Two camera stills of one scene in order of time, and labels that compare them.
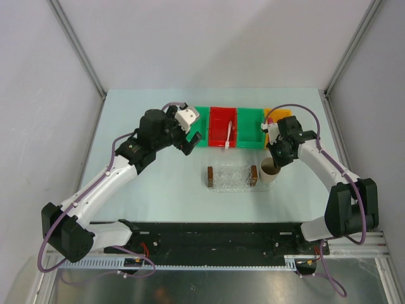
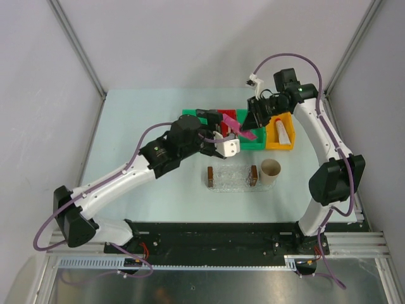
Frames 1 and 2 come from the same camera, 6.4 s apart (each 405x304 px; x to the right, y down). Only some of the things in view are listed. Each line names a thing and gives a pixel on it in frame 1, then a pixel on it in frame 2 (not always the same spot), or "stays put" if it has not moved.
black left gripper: [170, 120] -> [214, 120]
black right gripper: [278, 161] -> [255, 118]
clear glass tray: [235, 178] stays put
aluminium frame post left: [78, 44] stays put
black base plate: [218, 243] stays put
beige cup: [269, 173] stays put
